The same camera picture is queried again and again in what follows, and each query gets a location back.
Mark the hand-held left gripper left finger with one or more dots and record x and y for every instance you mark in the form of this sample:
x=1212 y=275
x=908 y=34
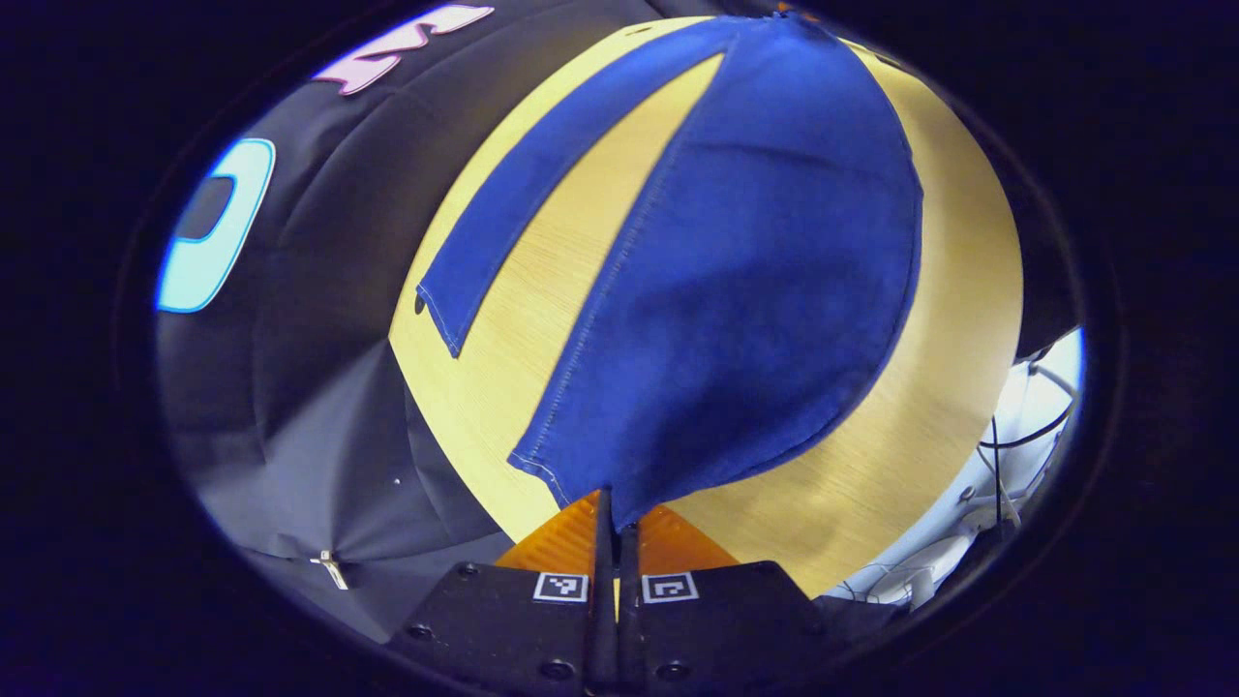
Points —
x=602 y=600

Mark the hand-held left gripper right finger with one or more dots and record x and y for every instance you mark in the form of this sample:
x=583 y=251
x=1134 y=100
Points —
x=629 y=620

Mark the blue jeans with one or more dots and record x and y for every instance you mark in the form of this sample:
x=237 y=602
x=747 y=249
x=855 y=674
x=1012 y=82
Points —
x=755 y=290

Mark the white cloth clip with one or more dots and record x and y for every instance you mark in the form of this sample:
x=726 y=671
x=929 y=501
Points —
x=331 y=569

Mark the black backdrop cloth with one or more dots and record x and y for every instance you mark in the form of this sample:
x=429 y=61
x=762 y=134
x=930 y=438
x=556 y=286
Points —
x=319 y=319

